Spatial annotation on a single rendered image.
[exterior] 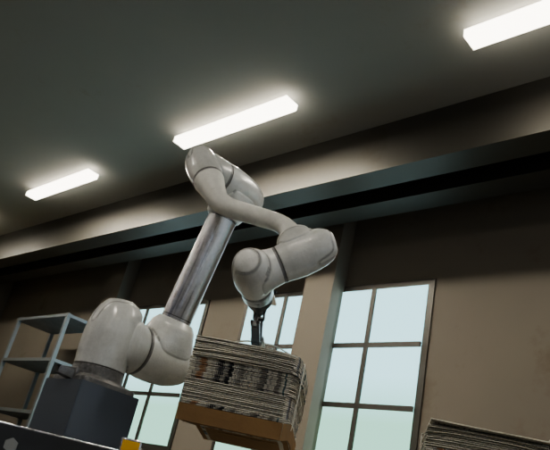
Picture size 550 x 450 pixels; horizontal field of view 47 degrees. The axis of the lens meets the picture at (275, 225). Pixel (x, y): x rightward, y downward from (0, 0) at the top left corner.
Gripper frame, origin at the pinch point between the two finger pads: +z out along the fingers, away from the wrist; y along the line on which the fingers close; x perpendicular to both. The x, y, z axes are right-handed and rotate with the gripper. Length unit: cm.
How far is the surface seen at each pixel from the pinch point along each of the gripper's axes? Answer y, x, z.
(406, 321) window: -120, 46, 261
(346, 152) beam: -209, -14, 186
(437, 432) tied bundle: 27, 53, -20
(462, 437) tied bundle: 27, 58, -20
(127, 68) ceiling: -218, -172, 133
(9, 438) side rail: 61, -7, -103
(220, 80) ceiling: -220, -104, 137
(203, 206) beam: -197, -138, 272
